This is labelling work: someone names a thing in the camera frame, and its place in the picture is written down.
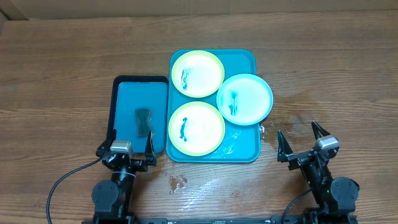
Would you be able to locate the dark green scrub sponge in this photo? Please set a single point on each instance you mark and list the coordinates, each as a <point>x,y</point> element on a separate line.
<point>143,117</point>

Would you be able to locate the yellow plate at tray top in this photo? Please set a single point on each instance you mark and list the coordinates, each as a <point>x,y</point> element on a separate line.
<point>197,73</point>

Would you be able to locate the yellow plate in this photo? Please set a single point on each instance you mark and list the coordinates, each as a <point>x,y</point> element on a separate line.
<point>197,73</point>
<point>196,128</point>

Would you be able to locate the small black-rimmed blue tray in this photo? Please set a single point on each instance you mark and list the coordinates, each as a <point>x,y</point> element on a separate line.
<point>133,92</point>

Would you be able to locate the large teal serving tray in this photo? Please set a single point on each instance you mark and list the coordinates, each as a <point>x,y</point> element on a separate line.
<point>241,144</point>

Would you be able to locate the light blue plate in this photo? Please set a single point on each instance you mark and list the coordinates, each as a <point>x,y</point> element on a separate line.
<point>244,99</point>

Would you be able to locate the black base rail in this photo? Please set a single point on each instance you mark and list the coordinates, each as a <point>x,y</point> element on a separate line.
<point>217,221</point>

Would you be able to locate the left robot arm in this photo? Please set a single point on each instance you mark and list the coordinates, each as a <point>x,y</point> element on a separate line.
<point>112,197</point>

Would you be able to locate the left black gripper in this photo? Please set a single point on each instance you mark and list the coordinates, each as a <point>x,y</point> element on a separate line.
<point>150,160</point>

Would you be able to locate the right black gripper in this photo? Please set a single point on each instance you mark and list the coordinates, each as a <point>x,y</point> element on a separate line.
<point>304,157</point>

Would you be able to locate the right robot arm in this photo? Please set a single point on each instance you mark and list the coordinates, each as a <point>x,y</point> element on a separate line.
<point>335,197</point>

